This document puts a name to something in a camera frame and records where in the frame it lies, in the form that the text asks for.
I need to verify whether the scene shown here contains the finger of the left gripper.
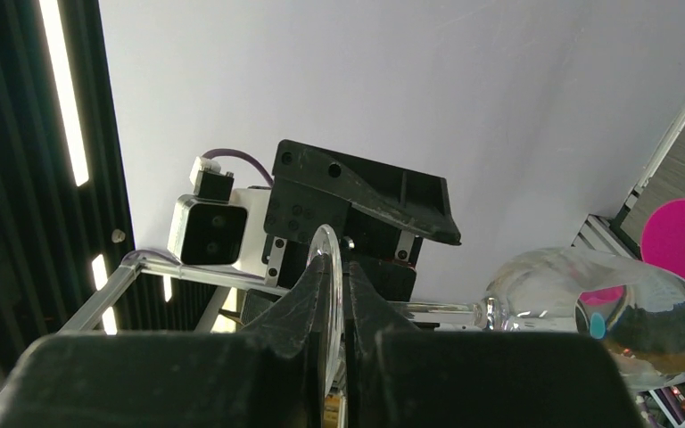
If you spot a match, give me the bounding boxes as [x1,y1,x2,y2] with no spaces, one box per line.
[273,139,461,246]

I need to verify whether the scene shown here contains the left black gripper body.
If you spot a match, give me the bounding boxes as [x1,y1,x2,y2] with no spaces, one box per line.
[240,188,423,301]

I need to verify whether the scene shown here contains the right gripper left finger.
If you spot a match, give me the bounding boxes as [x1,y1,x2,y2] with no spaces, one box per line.
[0,256,328,427]

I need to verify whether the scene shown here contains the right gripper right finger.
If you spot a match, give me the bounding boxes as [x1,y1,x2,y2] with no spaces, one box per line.
[342,262,642,427]

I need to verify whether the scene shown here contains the pink plastic wine glass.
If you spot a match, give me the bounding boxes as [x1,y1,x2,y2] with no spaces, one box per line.
[573,199,685,278]

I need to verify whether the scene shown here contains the clear wine glass front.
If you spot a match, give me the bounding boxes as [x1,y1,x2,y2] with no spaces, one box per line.
[307,224,685,392]

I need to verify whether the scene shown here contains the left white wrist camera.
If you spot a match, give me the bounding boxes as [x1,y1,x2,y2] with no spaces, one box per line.
[167,148,273,277]

